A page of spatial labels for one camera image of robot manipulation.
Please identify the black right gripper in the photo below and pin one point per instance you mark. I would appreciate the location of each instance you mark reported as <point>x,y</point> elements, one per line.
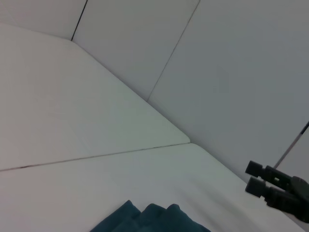
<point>300,193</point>

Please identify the teal blue FREE t-shirt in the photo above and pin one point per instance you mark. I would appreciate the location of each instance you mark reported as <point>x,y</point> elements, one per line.
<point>149,220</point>

